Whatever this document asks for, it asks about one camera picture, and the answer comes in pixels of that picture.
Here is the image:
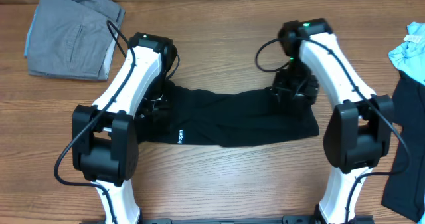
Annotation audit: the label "folded light blue garment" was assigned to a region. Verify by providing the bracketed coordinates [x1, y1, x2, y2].
[23, 16, 35, 58]

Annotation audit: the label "black Sydrogen t-shirt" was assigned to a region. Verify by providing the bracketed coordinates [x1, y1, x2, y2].
[135, 81, 319, 148]

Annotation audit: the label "black garment at right edge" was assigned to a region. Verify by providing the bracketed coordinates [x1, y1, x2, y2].
[382, 72, 424, 222]

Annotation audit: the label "folded grey trousers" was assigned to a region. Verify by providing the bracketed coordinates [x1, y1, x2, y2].
[26, 0, 125, 81]

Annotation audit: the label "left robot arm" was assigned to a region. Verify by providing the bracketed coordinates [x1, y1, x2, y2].
[72, 33, 178, 223]

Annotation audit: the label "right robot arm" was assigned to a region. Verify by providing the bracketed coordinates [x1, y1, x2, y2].
[272, 18, 394, 223]

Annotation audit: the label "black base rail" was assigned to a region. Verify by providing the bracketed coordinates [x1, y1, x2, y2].
[136, 215, 322, 224]

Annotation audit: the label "light blue shirt right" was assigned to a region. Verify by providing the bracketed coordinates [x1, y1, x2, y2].
[388, 22, 424, 85]

